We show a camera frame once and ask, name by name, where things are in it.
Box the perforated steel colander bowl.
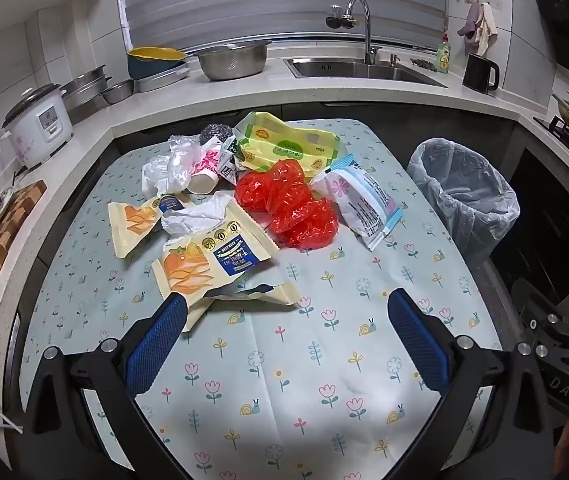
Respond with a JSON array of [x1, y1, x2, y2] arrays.
[[193, 40, 272, 82]]

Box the green dish soap bottle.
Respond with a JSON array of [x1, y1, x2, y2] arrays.
[[435, 33, 451, 75]]

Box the stacked steel steamer pots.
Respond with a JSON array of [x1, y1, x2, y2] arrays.
[[60, 65, 114, 123]]

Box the blue basin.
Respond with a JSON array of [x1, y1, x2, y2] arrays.
[[127, 52, 188, 81]]

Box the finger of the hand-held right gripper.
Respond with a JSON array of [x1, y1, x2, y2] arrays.
[[511, 279, 569, 335]]

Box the steel wool scrubber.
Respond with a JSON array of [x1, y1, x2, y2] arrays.
[[199, 124, 235, 148]]

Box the clear plastic bag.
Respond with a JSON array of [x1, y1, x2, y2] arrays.
[[140, 134, 210, 198]]

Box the white paper towel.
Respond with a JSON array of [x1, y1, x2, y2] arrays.
[[161, 192, 232, 238]]

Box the black mug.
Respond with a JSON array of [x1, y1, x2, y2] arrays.
[[462, 53, 500, 93]]

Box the floral tablecloth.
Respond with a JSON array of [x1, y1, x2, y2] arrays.
[[17, 119, 505, 480]]

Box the white rice cooker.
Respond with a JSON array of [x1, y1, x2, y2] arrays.
[[2, 83, 74, 170]]

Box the pink printed paper cup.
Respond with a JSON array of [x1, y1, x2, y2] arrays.
[[187, 147, 225, 196]]

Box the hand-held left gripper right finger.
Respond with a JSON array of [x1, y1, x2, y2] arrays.
[[387, 289, 553, 480]]

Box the small milk carton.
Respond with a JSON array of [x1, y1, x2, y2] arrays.
[[217, 137, 245, 181]]

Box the chrome faucet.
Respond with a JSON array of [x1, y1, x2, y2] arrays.
[[325, 0, 383, 66]]

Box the steel sink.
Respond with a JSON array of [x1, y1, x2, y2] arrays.
[[283, 56, 450, 90]]

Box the small steel bowl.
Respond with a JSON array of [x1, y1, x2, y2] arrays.
[[100, 78, 136, 105]]

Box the black built-in oven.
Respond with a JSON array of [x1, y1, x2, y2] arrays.
[[489, 150, 569, 311]]

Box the trash bin with plastic liner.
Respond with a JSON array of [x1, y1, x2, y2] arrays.
[[407, 137, 521, 263]]

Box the yellow snack wrapper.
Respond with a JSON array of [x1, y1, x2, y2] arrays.
[[152, 207, 305, 333], [108, 194, 200, 261]]

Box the cream hanging cloth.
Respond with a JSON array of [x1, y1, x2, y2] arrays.
[[475, 2, 499, 57]]

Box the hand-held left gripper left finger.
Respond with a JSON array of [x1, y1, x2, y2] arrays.
[[22, 292, 190, 480]]

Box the purple hanging cloth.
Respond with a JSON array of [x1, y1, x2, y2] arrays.
[[457, 2, 485, 56]]

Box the red plastic bag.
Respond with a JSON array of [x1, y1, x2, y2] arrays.
[[234, 158, 339, 249]]

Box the white blue snack bag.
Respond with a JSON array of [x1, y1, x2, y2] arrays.
[[309, 154, 404, 252]]

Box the steel tray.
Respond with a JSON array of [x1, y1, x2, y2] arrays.
[[133, 62, 189, 93]]

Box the yellow green wipes packet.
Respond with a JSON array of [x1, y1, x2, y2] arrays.
[[233, 111, 340, 173]]

